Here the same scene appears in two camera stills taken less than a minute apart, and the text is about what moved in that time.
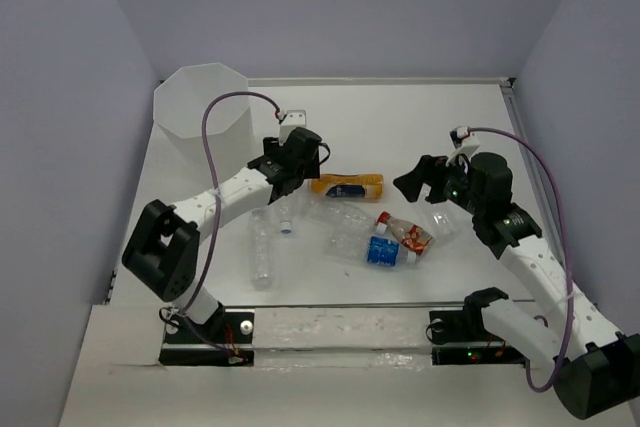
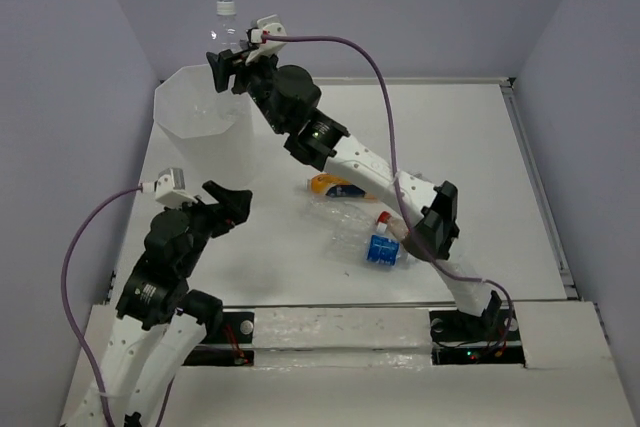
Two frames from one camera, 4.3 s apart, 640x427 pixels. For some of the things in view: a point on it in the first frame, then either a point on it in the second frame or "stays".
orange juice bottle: (356, 187) stays
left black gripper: (310, 172) to (232, 208)
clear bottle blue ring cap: (285, 211) to (209, 110)
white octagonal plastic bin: (178, 101) stays
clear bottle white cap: (262, 248) to (226, 33)
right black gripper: (428, 167) to (226, 62)
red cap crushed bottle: (411, 235) stays
